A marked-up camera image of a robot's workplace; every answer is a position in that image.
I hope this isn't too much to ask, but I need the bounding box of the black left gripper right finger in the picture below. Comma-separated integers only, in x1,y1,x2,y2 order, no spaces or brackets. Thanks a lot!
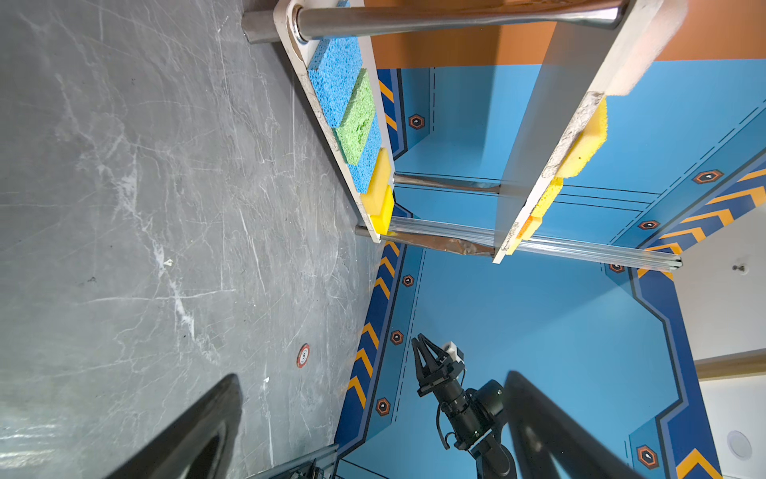
504,371,640,478

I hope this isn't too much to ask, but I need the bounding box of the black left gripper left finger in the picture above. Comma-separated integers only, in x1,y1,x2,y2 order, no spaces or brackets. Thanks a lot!
109,373,243,478

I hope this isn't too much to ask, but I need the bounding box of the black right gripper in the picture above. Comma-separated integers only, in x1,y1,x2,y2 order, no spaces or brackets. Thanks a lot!
411,333,468,419

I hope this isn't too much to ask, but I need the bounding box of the small orange-yellow sponge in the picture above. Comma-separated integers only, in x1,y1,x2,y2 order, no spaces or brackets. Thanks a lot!
360,148,392,216

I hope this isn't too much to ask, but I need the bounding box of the green cellulose sponge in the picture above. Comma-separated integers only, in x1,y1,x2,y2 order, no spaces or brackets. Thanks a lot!
334,69,375,166

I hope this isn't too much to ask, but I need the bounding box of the yellow foam sponge front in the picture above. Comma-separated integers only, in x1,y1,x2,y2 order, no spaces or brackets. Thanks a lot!
556,99,608,179

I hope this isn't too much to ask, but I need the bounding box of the blue cellulose sponge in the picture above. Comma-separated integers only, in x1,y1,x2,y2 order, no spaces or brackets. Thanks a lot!
308,37,363,128
348,117,382,195

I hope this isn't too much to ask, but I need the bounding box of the yellow cellulose sponge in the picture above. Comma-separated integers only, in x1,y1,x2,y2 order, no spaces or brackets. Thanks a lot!
531,178,564,219
505,238,522,255

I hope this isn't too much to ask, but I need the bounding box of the bright yellow foam sponge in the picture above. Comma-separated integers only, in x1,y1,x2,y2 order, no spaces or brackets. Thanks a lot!
371,186,395,236

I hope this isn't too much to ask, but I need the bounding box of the orange-yellow thick sponge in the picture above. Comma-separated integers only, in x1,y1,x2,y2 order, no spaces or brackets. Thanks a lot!
517,217,543,241

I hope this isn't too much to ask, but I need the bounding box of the white foam sponge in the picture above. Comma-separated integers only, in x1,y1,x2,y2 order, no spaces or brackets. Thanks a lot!
606,0,688,97

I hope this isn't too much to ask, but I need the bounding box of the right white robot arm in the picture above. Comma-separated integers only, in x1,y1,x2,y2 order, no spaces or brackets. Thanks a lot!
411,335,517,478

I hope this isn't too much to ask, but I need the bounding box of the white two-tier metal shelf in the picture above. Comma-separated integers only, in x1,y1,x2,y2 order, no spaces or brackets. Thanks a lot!
241,1,662,263

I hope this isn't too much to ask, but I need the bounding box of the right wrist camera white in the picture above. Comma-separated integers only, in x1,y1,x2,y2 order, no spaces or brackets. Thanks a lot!
442,341,465,363

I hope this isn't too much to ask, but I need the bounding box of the aluminium front rail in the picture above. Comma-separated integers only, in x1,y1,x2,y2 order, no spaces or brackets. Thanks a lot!
249,444,338,479

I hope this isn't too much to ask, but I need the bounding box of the small red ring marker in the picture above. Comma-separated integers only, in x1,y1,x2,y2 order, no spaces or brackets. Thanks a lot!
296,343,310,368

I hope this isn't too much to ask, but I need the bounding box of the aluminium right corner post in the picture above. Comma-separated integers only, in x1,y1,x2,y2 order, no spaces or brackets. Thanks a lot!
386,217,682,273

